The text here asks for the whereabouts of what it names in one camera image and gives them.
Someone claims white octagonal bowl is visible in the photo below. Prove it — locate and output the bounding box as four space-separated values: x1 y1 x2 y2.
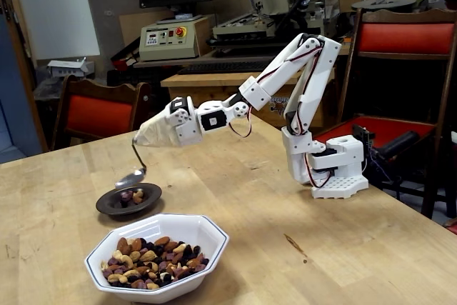
84 212 229 304

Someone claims black cylinder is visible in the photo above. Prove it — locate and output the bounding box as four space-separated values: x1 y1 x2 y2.
378 131 421 159

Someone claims beige masking tape wrap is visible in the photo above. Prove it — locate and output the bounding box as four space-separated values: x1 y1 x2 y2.
134 110 179 148

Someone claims bent metal spoon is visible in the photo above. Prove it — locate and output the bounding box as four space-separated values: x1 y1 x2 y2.
114 139 148 189

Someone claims grey board panel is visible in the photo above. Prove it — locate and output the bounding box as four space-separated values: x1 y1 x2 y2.
81 0 144 70

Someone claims black round turntable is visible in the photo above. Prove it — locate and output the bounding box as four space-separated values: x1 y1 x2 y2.
351 0 418 11

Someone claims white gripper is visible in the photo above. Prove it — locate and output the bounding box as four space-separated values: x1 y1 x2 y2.
167 96 204 147

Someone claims beige control box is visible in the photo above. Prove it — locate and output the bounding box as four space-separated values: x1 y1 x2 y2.
138 15 211 62

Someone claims small wooden red-cushioned chair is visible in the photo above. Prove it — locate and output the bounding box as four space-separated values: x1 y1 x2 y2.
51 74 153 151

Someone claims black keyboard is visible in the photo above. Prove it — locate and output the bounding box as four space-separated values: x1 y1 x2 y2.
177 60 274 76

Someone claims large wooden red-cushioned chair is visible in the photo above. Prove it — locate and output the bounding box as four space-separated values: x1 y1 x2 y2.
321 7 457 220

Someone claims wooden workbench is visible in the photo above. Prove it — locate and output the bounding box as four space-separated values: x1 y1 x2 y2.
160 61 338 129

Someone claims black circuit board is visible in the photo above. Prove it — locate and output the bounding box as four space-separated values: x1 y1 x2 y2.
351 124 376 149

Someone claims mixed nuts pile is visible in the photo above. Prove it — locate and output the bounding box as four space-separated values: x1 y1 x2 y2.
99 235 210 290

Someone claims scooped nuts portion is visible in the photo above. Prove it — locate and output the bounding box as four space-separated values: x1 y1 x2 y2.
119 188 146 208

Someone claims dark brown dish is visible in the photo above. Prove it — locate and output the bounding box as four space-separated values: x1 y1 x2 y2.
95 182 164 216

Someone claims white router box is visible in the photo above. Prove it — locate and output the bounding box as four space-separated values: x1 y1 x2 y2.
46 56 96 79

